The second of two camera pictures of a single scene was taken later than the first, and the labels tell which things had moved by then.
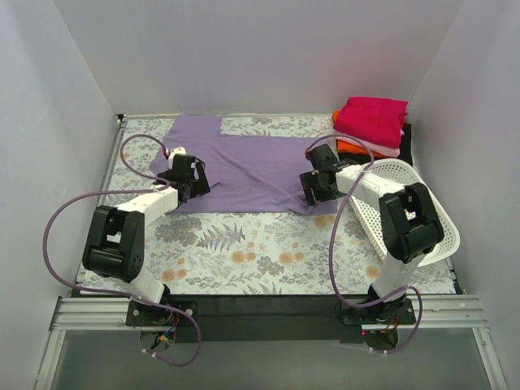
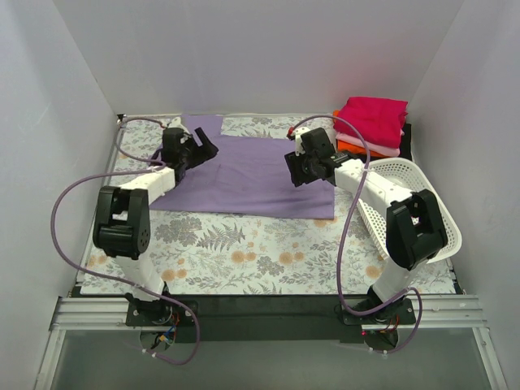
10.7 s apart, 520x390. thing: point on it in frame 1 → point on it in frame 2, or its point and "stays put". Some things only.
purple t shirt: (244, 173) stays put
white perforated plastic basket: (405, 174) stays put
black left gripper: (199, 179) → (197, 151)
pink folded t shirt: (374, 149) stays put
